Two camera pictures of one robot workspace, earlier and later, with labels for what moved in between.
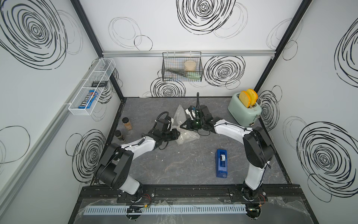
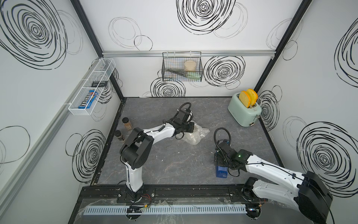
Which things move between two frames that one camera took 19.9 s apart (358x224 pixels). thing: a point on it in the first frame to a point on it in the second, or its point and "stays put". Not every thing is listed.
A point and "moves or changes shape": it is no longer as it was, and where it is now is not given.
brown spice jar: [128, 125] stays put
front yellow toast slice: [244, 98] stays put
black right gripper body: [197, 124] to [220, 161]
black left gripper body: [169, 136] to [187, 127]
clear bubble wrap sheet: [186, 136] moves or changes shape
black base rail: [284, 194] stays put
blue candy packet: [84, 104] stays put
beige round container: [190, 66] stays put
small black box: [102, 84] stays put
